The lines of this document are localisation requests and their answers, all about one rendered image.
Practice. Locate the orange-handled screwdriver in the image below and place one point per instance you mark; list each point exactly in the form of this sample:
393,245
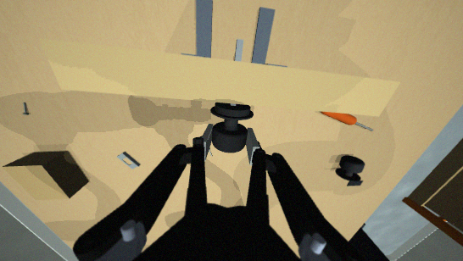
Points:
346,119

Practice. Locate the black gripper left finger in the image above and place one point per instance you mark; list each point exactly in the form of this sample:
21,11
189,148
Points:
122,235

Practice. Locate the tan rectangular box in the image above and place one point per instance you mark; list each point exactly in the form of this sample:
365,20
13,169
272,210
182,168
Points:
48,175

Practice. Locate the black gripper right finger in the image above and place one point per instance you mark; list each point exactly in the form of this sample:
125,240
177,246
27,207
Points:
316,238

